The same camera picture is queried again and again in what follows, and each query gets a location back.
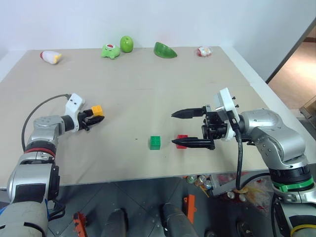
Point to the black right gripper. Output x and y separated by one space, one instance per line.
214 126

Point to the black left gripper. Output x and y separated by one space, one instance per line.
82 121

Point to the yellow toy brick cube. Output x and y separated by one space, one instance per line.
97 110

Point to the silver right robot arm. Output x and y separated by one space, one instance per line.
279 143

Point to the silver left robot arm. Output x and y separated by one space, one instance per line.
37 177

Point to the red toy brick cube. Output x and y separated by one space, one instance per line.
181 138

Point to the green toy brick cube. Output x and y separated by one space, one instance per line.
155 142

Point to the beige table cover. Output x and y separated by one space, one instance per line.
138 98

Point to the drink can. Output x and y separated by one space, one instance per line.
190 179

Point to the green plush toy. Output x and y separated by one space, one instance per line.
110 51

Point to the white and yellow plush toy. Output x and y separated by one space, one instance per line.
50 56

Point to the orange clamp tool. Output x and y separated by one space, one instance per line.
190 205

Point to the red and white wrapped toy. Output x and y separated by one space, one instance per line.
204 51

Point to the green apple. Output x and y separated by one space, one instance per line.
126 44

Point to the green melon slice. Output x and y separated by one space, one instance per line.
163 51

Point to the dark rounded shape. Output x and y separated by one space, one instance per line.
116 223
176 221

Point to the plastic bag with yellow contents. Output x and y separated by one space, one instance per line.
259 197

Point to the orange and black tool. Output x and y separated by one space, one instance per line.
79 223

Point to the metal cabinet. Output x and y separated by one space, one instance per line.
308 107

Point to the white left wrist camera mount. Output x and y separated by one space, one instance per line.
73 102

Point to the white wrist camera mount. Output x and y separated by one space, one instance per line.
225 103
73 102

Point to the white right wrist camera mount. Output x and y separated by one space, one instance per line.
225 103

